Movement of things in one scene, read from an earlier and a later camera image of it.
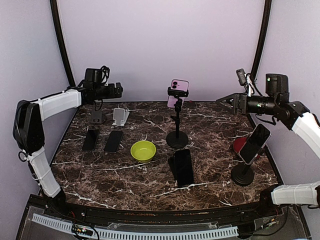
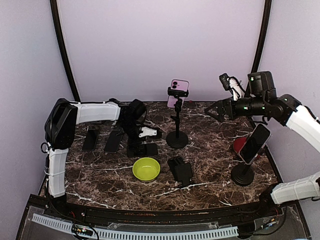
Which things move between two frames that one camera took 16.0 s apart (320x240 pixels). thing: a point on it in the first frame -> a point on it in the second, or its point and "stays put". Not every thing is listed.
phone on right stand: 255,141 stays put
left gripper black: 112,94 -> 132,142
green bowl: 143,151 -> 146,169
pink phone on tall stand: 181,85 stays put
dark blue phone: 90,141 stays put
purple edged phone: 113,144 stays put
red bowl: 238,143 stays put
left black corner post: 54,13 stays put
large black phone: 184,167 -> 141,149
